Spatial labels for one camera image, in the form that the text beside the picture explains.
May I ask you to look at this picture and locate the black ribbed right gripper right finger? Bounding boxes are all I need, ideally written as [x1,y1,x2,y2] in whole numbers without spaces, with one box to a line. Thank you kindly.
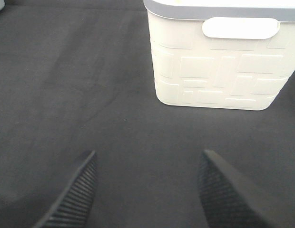
[198,150,278,228]

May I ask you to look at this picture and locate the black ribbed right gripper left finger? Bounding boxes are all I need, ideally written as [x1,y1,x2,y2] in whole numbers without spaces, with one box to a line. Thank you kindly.
[33,151,98,228]

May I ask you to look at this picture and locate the white bin with grey lid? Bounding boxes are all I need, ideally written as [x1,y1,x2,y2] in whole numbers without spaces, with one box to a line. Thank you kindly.
[144,0,295,111]

